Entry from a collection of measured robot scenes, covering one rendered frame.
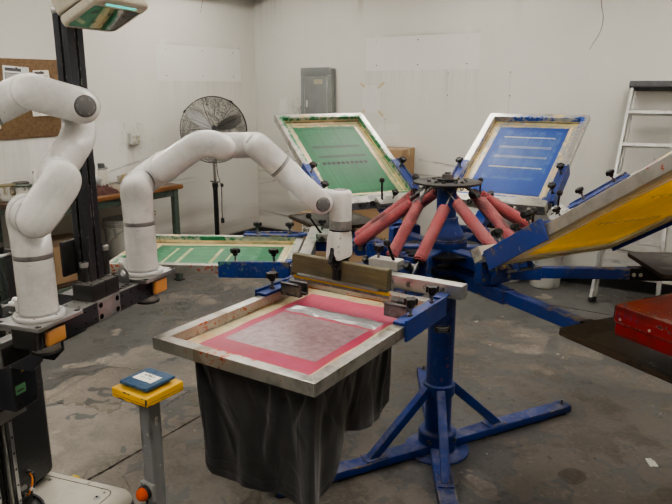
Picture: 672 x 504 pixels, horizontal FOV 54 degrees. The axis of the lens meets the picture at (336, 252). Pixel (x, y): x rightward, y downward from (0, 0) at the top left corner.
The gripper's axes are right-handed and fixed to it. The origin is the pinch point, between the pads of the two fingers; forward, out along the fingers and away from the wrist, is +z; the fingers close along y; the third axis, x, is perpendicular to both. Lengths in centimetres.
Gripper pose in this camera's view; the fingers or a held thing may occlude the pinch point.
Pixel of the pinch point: (339, 273)
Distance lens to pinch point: 223.3
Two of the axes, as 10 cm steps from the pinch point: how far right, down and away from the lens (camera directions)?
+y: -5.4, 1.9, -8.2
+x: 8.4, 1.4, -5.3
